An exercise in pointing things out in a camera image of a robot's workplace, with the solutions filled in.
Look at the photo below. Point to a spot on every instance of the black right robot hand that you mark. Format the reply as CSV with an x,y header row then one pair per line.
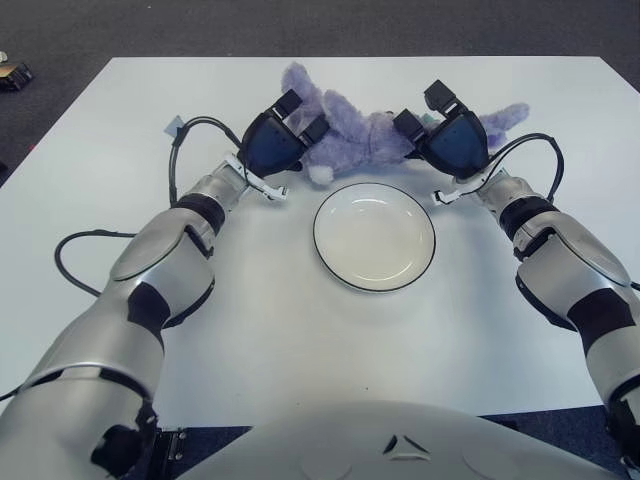
x,y
457,142

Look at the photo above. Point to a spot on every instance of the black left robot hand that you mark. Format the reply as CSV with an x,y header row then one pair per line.
x,y
270,145

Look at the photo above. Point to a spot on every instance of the purple plush doll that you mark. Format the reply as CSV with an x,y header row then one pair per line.
x,y
350,135

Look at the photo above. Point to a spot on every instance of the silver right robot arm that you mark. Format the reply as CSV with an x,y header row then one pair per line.
x,y
575,255

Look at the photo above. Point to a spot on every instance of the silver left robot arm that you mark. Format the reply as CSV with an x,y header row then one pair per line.
x,y
165,260

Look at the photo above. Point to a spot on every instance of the white plate with black rim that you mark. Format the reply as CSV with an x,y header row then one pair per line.
x,y
372,240

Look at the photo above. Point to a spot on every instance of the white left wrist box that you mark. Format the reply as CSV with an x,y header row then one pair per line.
x,y
265,189

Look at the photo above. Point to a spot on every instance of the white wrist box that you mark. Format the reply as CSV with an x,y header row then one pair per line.
x,y
452,196
265,189

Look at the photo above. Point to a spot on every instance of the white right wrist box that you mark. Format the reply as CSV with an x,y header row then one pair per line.
x,y
452,196

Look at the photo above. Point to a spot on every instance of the black and yellow floor box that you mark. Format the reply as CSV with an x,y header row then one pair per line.
x,y
15,76

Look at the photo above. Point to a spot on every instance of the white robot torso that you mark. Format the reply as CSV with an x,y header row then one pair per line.
x,y
350,445

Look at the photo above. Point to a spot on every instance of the black metal table hinge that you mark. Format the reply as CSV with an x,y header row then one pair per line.
x,y
170,450

